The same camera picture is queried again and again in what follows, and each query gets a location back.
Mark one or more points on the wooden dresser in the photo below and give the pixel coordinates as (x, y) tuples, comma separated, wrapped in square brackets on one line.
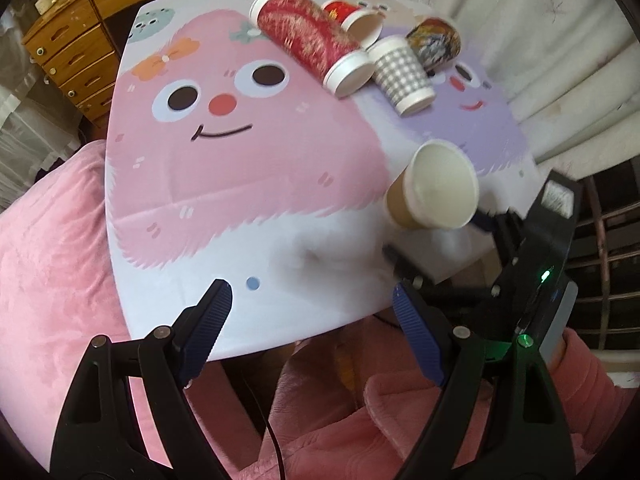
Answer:
[(75, 45)]

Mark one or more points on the brown paper cup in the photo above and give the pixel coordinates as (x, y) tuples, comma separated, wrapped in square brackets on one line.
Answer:
[(440, 185)]

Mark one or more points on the pink fleece blanket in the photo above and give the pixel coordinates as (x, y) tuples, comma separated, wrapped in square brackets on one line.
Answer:
[(50, 285)]

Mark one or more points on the person's right forearm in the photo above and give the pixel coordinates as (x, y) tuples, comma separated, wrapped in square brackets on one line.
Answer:
[(600, 410)]

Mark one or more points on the small red paper cup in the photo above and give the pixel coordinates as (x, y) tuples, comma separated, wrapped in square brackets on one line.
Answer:
[(357, 22)]

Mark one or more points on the printed cartoon tablecloth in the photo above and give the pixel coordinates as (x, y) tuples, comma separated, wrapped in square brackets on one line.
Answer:
[(250, 185)]

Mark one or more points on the dark patterned paper cup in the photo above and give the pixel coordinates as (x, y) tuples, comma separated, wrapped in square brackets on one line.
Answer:
[(435, 42)]

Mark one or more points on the dark metal rack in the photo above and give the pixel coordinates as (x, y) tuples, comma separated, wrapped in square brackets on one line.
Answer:
[(610, 260)]

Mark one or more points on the tall red patterned paper cup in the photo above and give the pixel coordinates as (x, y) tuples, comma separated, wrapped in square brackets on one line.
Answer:
[(305, 35)]

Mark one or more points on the grey checkered paper cup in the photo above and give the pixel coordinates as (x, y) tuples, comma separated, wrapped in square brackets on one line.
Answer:
[(402, 72)]

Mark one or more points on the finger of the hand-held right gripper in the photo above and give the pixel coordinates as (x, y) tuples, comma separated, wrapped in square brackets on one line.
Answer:
[(450, 300), (505, 230)]

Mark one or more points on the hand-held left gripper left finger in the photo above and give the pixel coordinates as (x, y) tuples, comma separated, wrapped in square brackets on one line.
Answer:
[(207, 327)]

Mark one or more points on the white lace cloth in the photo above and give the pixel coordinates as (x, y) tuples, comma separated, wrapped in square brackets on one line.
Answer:
[(20, 135)]

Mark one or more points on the small cream box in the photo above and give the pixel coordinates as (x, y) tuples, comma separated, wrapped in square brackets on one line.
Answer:
[(46, 0)]

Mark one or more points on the white curtain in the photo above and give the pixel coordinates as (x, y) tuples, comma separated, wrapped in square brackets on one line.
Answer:
[(550, 60)]

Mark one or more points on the person's pink fleece clothing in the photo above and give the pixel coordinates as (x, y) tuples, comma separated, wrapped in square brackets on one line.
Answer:
[(350, 410)]

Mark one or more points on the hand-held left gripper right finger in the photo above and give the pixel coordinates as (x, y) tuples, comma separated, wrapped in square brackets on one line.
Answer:
[(417, 335)]

